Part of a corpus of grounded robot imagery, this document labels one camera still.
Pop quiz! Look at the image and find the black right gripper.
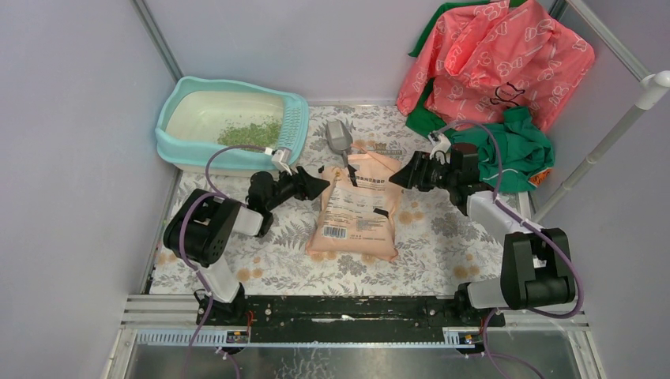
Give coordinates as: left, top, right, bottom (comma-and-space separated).
389, 151, 457, 193

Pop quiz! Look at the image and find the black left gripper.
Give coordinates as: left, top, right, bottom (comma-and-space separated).
265, 163, 329, 212

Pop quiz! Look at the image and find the silver metal scoop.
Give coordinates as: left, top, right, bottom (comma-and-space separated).
326, 120, 353, 167

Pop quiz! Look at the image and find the pink cat litter bag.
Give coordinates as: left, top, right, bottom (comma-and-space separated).
306, 151, 402, 261

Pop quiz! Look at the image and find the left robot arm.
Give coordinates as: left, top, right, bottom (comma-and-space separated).
163, 167, 330, 325

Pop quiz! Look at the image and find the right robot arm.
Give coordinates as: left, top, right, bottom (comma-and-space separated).
390, 143, 582, 325

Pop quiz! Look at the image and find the green cat litter pile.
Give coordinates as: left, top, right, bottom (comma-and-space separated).
216, 118, 282, 148

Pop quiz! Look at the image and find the teal litter box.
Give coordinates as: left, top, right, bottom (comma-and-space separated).
155, 77, 309, 177

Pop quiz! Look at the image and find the floral patterned table mat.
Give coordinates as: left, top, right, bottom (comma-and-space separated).
152, 105, 548, 297

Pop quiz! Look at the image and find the green cloth garment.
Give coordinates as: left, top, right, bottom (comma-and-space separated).
401, 1, 555, 193

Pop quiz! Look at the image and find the pink printed garment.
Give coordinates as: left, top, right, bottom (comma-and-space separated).
396, 1, 595, 133

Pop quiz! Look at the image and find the white pipe rack stand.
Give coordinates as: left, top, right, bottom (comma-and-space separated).
532, 70, 669, 222

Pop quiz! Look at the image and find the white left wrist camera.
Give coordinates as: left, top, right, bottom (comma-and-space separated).
264, 147, 292, 175

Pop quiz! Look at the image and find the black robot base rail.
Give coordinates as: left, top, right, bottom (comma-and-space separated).
196, 295, 489, 343

